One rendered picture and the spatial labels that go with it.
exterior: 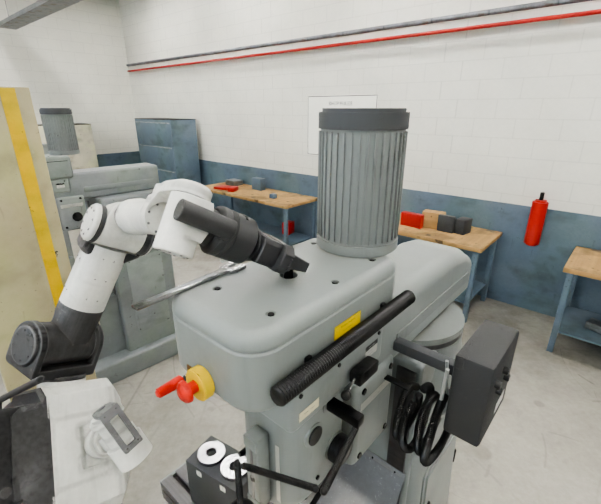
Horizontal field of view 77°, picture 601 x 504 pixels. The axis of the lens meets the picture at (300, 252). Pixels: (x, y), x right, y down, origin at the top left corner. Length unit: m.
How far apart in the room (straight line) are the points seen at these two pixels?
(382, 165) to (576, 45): 4.07
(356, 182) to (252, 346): 0.42
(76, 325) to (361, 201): 0.66
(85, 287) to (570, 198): 4.53
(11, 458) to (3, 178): 1.59
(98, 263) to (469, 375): 0.80
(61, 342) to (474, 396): 0.86
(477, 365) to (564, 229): 4.06
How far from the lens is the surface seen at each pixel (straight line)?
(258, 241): 0.69
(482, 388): 0.91
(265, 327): 0.61
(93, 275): 0.89
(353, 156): 0.82
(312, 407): 0.80
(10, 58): 9.83
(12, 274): 2.36
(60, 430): 0.92
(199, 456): 1.44
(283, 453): 0.92
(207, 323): 0.65
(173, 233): 0.62
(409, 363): 1.19
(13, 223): 2.31
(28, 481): 0.89
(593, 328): 4.59
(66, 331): 0.94
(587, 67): 4.77
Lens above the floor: 2.21
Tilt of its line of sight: 21 degrees down
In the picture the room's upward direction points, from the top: straight up
